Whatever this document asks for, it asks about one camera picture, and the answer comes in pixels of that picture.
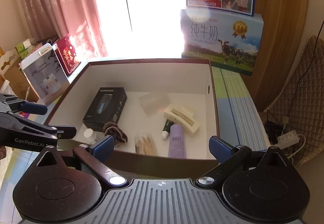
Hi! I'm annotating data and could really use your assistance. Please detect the brown velvet scrunchie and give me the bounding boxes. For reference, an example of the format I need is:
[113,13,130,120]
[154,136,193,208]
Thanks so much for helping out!
[103,121,128,147]

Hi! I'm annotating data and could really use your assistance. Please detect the black shaver box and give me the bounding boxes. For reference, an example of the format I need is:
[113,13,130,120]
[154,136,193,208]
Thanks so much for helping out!
[83,87,127,132]

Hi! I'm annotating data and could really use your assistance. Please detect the bag of cotton swabs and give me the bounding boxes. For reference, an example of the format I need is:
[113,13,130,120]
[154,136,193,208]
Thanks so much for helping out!
[134,133,158,156]

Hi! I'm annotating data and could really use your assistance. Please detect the purple cosmetic tube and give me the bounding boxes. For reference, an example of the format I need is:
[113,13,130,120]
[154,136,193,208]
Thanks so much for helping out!
[168,124,186,159]

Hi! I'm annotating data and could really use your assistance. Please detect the cream hair claw clip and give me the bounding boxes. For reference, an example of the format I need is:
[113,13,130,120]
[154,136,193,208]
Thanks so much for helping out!
[164,104,200,136]

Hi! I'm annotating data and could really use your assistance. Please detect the green white tube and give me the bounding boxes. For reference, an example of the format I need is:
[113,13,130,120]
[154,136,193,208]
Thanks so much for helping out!
[161,120,174,139]

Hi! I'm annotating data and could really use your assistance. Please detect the brown cardboard carton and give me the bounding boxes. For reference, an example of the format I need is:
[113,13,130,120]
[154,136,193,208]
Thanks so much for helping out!
[1,49,39,102]

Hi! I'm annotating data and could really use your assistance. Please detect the white humidifier box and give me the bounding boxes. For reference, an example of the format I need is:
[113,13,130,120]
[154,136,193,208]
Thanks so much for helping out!
[20,43,70,105]

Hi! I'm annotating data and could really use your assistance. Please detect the white power strip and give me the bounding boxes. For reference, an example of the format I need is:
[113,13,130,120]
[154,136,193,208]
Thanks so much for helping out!
[277,130,299,149]

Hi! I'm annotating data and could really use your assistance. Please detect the red gift box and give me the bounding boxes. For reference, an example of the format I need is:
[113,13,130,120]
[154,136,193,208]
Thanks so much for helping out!
[54,35,81,77]

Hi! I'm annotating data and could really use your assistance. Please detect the large brown cardboard box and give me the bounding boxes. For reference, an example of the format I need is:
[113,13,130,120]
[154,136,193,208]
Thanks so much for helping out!
[45,59,219,179]

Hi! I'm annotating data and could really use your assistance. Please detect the quilted brown chair cover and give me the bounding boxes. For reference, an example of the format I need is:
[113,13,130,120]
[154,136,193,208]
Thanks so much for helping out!
[260,35,323,167]

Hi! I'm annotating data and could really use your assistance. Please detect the pink curtain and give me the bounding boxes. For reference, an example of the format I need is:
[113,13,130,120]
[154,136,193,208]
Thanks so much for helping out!
[20,0,107,58]

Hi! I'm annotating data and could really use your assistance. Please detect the pure milk carton box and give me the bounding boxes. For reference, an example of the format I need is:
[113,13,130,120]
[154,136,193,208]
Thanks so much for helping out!
[180,8,264,76]

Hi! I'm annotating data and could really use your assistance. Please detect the black power cable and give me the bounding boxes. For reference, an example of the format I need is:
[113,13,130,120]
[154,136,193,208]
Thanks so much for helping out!
[265,5,324,128]

